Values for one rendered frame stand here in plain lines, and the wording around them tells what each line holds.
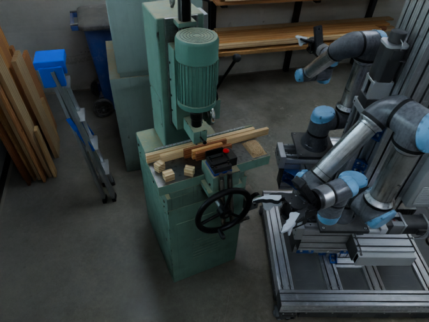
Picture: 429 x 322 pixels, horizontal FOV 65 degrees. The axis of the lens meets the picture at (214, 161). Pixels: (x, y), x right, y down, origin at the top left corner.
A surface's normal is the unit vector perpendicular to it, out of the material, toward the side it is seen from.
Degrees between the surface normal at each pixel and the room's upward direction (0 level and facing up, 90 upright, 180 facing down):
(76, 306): 0
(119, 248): 0
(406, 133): 90
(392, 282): 0
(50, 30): 90
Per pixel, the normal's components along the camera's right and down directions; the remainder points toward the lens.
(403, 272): 0.04, -0.74
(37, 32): 0.27, 0.66
